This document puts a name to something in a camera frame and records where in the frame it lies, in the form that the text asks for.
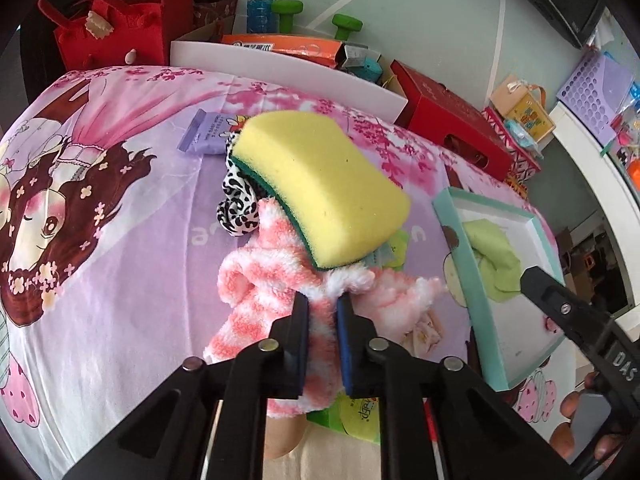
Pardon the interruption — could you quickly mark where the red white patterned box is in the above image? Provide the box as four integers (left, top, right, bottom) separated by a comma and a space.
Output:
482, 107, 541, 181

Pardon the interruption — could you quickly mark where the yellow green sponge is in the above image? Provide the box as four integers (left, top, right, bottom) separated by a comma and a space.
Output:
234, 111, 412, 270

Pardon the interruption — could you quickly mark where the teal white box tray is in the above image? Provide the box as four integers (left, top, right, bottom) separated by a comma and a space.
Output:
432, 187, 568, 391

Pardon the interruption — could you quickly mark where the person's right hand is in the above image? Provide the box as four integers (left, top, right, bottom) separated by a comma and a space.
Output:
550, 371, 597, 457

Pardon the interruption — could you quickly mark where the pink white fuzzy sock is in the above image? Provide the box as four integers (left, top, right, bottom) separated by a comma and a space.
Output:
202, 197, 448, 418

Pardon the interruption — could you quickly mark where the white shelf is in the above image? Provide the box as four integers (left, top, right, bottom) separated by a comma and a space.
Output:
550, 100, 640, 321

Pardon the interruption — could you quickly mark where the orange cardboard box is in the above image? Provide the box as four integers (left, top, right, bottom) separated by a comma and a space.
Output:
220, 34, 346, 68

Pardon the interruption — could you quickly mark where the beige gift box with handle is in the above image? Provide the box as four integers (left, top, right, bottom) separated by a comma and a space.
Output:
490, 75, 556, 148

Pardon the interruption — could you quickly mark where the small grey box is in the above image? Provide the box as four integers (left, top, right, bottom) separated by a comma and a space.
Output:
342, 45, 371, 68

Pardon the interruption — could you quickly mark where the red felt handbag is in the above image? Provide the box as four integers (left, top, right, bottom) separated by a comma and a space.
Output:
39, 0, 168, 72

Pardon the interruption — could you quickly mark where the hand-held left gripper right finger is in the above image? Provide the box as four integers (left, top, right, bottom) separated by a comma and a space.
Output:
336, 294, 576, 480

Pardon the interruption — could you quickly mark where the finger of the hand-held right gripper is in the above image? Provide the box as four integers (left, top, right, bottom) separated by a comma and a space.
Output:
520, 266, 613, 361

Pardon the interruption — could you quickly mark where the blue liquid plastic bottle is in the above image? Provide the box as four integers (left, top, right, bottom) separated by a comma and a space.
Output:
246, 0, 276, 36

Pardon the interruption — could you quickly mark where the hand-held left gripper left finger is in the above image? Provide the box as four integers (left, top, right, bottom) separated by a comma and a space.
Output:
62, 292, 311, 480

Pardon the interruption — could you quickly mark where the purple plastic basket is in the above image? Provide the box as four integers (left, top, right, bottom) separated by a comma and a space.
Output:
556, 50, 636, 143

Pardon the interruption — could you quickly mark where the white cardboard box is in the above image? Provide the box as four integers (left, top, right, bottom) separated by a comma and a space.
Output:
170, 40, 408, 123

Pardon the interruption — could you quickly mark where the red cardboard box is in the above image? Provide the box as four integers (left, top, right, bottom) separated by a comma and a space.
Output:
390, 60, 516, 181

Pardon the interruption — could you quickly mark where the light green cloth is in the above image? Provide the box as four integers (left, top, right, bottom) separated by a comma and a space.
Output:
461, 220, 526, 303

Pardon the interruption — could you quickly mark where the green dumbbell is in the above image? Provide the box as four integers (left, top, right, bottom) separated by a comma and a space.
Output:
271, 0, 305, 36
332, 14, 364, 41

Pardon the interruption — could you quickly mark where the black white leopard scrunchie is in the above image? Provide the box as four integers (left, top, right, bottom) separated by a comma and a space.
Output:
216, 132, 262, 237

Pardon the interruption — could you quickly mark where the purple tissue packet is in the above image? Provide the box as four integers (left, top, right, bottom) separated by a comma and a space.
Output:
177, 109, 236, 157

